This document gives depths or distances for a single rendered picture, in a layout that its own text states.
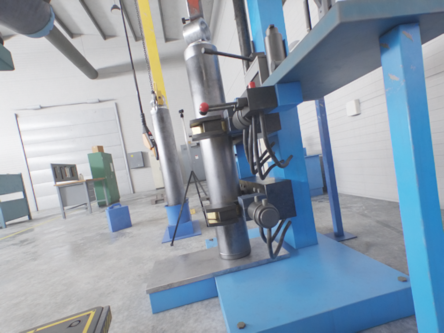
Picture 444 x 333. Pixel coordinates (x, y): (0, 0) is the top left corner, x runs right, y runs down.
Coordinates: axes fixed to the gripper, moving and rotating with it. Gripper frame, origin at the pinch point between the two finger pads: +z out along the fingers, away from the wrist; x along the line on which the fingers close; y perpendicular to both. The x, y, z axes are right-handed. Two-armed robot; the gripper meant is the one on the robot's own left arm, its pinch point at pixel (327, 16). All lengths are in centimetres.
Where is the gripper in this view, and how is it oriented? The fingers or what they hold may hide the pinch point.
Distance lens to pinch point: 78.6
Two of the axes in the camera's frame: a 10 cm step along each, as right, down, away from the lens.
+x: -9.7, 1.8, -1.7
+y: -1.8, -0.3, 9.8
